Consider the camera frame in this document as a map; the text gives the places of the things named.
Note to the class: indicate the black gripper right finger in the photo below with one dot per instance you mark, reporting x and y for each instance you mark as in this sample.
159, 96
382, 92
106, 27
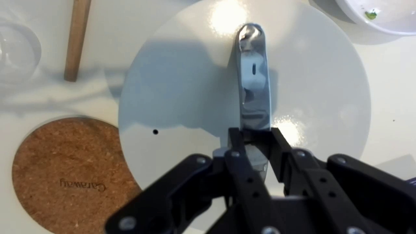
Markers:
277, 149

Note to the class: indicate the white ceramic bowl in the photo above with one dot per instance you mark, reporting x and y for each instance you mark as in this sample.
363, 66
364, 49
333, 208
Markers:
393, 17

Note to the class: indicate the white pot lid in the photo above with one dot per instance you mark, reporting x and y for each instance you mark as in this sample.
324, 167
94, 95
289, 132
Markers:
181, 91

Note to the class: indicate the round cork coaster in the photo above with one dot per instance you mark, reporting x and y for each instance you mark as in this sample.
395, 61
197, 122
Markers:
70, 175

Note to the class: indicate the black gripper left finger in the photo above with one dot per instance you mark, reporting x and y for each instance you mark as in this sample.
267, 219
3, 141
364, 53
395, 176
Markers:
237, 154

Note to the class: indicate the clear drinking glass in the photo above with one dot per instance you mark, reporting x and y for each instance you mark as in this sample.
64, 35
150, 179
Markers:
20, 52

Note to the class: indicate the red silicone spatula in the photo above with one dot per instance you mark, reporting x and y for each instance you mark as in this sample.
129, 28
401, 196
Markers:
77, 32

